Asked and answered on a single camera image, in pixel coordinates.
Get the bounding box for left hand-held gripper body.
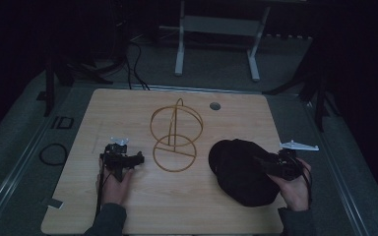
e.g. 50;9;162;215
99;136;136;183

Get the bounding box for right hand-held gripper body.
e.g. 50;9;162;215
266;139;320;182

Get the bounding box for black cap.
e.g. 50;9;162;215
208;138;285;208

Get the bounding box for person's right hand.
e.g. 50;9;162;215
268;157;313;212

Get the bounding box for person's left hand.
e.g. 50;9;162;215
94;158;136;207

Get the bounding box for black tripod stand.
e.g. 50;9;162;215
261;38;343;134

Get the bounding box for right hand-held gripper cable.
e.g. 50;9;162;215
294;156;314;208

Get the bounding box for hand-held gripper cable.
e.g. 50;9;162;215
94;163;112;217
294;156;314;208

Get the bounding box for left hand-held gripper cable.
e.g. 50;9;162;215
94;163;112;217

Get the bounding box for gold wire hat stand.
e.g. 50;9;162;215
149;97;205;174

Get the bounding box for black floor cables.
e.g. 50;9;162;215
111;19;152;91

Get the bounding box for white desk frame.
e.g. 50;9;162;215
158;0;310;83

